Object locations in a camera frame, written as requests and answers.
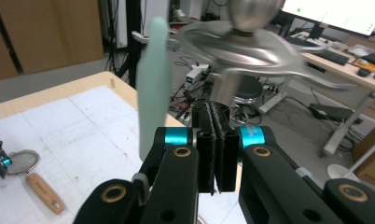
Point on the white office desk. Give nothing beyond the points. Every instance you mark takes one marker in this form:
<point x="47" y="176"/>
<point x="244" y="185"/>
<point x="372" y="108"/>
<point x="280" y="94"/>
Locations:
<point x="347" y="70"/>

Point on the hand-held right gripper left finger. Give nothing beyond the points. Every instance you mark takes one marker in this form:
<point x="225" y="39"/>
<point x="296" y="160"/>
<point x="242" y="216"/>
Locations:
<point x="205" y="161"/>

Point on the grey metal cabinet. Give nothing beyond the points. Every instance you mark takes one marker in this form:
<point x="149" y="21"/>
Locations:
<point x="114" y="21"/>

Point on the black stool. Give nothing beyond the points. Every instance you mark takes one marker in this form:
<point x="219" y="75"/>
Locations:
<point x="249" y="88"/>

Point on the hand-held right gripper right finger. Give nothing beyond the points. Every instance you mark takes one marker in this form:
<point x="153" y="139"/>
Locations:
<point x="229" y="161"/>

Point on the brown cardboard box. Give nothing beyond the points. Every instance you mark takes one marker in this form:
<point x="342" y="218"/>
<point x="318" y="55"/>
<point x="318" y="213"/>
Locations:
<point x="370" y="155"/>

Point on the white floor stand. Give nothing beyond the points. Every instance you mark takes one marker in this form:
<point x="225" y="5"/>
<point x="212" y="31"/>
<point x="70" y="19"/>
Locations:
<point x="341" y="171"/>

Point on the lit computer monitor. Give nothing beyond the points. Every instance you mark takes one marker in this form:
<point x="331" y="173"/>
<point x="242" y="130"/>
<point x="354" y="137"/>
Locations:
<point x="331" y="12"/>

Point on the black computer mouse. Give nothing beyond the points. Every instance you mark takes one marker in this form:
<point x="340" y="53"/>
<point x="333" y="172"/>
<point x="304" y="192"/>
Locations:
<point x="363" y="72"/>

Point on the white electronic box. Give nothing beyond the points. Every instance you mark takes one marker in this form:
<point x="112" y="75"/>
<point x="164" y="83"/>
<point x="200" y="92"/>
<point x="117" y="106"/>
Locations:
<point x="195" y="74"/>

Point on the steel utensil stand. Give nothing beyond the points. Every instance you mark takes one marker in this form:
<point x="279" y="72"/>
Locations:
<point x="238" y="53"/>

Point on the black metal stand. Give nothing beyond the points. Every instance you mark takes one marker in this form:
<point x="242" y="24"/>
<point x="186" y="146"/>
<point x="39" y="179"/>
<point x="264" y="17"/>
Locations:
<point x="134" y="40"/>

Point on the black flat device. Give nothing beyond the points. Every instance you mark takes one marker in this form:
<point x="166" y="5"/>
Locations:
<point x="331" y="112"/>

